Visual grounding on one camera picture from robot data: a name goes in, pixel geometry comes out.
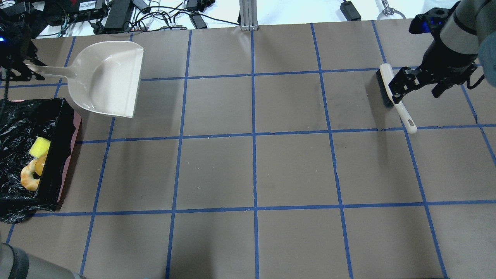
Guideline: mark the beige hand brush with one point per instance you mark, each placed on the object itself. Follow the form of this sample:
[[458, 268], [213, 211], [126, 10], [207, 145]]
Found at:
[[384, 77]]

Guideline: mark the beige plastic dustpan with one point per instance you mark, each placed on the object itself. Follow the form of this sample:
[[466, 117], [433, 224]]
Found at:
[[104, 78]]

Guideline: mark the yellow green sponge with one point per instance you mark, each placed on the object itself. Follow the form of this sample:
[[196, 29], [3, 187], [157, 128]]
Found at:
[[40, 146]]

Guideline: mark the golden croissant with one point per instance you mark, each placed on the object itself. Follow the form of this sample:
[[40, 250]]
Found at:
[[27, 178]]

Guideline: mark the round glazed bread roll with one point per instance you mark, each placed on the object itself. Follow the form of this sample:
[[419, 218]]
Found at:
[[39, 164]]

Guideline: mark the pink bin with black bag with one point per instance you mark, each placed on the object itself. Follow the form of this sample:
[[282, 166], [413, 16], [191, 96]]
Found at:
[[21, 123]]

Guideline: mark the black power adapter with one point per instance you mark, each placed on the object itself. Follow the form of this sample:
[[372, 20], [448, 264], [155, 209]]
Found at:
[[119, 16]]

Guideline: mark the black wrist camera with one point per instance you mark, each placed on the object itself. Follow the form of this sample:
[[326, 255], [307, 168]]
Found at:
[[430, 22]]

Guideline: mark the aluminium frame post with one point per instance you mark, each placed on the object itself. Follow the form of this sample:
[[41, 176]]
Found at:
[[248, 15]]

